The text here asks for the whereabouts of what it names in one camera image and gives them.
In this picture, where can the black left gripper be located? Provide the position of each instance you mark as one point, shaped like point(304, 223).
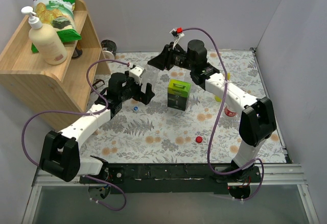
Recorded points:
point(140, 91)

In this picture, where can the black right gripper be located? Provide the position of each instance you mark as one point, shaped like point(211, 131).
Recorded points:
point(166, 56)

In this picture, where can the clear plastic bottle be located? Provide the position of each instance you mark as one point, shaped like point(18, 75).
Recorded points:
point(151, 75)

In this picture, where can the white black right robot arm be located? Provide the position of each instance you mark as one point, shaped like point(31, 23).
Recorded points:
point(257, 121)

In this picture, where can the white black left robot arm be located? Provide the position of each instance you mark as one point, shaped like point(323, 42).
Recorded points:
point(61, 150)

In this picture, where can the yellow bottle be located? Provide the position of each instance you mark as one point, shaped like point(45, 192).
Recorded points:
point(218, 99)

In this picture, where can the red bottle cap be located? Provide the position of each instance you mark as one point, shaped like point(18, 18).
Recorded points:
point(199, 139)

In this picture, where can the red label water bottle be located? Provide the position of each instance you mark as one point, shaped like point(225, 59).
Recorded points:
point(230, 111)

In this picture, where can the cream lotion pump bottle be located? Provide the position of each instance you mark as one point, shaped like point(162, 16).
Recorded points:
point(45, 39)

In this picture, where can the green Gillette razor box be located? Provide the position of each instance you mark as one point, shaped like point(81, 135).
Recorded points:
point(178, 94)

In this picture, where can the black tape roll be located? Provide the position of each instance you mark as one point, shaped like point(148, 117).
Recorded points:
point(109, 48)

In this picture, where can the wooden shelf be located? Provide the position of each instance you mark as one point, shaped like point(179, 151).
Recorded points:
point(41, 86)

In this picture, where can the cassava chips bag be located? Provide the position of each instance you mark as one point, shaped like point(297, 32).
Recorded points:
point(60, 15)

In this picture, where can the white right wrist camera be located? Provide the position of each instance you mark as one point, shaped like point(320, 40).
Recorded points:
point(177, 34)

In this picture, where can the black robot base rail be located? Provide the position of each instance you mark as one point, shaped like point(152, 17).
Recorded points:
point(173, 177)

